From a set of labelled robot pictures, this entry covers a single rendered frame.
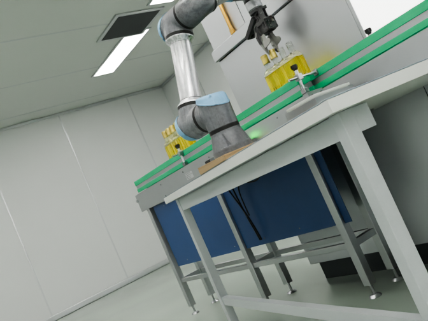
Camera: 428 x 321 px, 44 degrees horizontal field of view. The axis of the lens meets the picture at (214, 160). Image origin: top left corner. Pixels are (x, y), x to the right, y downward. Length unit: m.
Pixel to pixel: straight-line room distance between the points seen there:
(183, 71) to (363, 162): 1.02
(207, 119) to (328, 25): 0.78
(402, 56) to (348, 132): 0.81
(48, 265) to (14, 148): 1.71
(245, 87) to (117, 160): 5.59
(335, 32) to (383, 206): 1.27
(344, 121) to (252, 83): 1.65
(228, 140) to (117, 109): 6.81
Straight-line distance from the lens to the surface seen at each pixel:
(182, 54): 2.10
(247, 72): 2.87
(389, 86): 1.29
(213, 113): 1.89
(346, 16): 2.36
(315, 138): 1.36
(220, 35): 2.99
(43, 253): 7.72
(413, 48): 1.99
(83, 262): 7.84
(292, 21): 2.55
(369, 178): 1.25
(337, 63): 2.21
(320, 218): 2.39
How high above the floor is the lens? 0.65
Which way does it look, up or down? 4 degrees up
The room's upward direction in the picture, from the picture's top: 24 degrees counter-clockwise
